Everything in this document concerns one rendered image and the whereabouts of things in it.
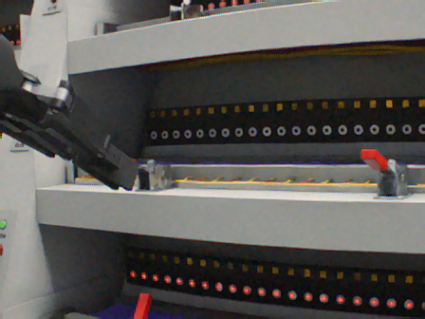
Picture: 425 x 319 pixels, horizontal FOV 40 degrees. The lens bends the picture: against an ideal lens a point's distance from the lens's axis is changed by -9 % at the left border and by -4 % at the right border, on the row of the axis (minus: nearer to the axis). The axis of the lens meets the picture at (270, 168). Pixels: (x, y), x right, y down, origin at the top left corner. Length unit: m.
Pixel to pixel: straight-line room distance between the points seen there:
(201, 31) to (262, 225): 0.24
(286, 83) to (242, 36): 0.20
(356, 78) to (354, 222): 0.30
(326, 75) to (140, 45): 0.25
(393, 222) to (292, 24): 0.23
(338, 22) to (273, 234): 0.22
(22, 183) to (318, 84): 0.41
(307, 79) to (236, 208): 0.29
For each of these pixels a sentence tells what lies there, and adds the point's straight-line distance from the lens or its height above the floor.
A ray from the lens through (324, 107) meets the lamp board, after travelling 0.74.
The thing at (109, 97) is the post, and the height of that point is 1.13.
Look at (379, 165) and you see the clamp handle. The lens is 0.49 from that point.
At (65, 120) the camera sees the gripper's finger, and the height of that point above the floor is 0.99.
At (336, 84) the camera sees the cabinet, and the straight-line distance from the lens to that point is 0.80.
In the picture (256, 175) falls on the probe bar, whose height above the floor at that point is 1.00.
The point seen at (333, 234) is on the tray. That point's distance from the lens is 0.54.
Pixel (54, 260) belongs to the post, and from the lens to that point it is 0.81.
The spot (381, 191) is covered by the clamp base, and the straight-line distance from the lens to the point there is 0.54.
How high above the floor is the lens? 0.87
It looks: 13 degrees up
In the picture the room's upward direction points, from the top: 7 degrees clockwise
